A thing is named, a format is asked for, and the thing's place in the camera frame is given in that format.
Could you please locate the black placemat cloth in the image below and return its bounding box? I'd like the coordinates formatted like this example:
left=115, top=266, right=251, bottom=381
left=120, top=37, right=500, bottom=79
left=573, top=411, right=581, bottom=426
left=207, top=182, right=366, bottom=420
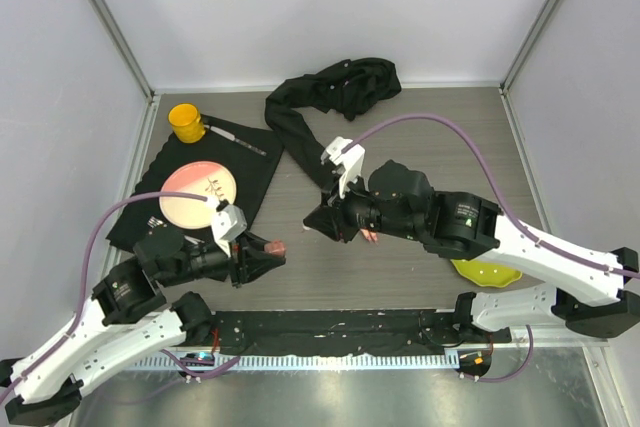
left=107, top=116, right=283, bottom=251

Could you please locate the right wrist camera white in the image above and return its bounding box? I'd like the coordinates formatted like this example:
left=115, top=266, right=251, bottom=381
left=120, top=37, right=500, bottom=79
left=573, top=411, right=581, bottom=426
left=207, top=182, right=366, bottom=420
left=320, top=136, right=365, bottom=199

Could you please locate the nail polish bottle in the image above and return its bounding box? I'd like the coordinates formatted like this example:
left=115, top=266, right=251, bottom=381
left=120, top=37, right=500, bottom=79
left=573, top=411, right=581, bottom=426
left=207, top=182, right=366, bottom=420
left=264, top=240, right=286, bottom=257

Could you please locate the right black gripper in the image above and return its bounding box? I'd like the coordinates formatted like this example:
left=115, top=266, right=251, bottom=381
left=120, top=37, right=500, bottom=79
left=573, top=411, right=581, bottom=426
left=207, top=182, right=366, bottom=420
left=306, top=170, right=423, bottom=244

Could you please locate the mannequin hand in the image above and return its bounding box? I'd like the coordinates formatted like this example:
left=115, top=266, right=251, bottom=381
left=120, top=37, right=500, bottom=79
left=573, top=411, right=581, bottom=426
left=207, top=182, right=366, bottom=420
left=361, top=229, right=379, bottom=243

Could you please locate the silver fork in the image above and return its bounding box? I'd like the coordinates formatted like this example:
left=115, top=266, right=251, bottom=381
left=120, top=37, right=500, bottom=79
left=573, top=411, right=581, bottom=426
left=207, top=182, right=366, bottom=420
left=147, top=215, right=201, bottom=244

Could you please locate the table knife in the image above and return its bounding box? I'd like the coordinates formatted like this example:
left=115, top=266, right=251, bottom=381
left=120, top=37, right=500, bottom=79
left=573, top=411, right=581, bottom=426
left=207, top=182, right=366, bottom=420
left=204, top=124, right=267, bottom=157

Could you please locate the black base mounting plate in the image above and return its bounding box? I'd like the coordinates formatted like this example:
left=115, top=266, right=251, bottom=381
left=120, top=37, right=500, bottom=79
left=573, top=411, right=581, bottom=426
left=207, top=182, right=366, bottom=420
left=212, top=309, right=512, bottom=357

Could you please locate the pink cream plate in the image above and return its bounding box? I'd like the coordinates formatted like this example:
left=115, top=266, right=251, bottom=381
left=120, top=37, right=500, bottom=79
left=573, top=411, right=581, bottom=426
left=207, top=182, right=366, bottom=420
left=158, top=160, right=239, bottom=231

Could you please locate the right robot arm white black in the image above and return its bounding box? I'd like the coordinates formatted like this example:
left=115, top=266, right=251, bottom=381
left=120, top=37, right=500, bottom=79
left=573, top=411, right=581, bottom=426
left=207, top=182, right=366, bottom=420
left=303, top=160, right=639, bottom=342

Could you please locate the yellow cup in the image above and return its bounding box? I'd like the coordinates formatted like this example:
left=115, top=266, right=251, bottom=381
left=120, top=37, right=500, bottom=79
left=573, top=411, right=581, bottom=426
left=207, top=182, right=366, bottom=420
left=168, top=103, right=205, bottom=144

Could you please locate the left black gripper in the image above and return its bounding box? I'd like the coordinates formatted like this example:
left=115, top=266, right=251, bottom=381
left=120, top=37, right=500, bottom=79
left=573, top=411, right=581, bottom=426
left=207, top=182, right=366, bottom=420
left=161, top=228, right=287, bottom=287

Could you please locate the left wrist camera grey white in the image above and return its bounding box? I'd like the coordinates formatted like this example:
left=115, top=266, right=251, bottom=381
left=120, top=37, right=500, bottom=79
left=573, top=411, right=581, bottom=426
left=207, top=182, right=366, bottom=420
left=207, top=197, right=247, bottom=257

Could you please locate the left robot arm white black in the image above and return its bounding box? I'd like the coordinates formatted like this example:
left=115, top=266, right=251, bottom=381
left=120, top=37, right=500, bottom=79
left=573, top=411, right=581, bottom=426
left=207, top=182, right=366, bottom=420
left=1, top=226, right=286, bottom=426

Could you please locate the white slotted cable duct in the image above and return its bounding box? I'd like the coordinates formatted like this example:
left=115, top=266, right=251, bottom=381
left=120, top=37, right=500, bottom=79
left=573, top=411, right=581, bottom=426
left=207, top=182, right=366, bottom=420
left=127, top=351, right=459, bottom=372

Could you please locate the black sleeved shirt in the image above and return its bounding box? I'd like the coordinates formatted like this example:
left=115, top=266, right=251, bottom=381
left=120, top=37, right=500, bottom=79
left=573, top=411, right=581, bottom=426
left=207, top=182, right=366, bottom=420
left=264, top=57, right=402, bottom=189

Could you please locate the yellow green plate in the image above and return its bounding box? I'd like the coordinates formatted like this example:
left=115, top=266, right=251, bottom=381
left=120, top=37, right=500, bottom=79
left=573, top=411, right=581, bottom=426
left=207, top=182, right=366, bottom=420
left=451, top=260, right=522, bottom=289

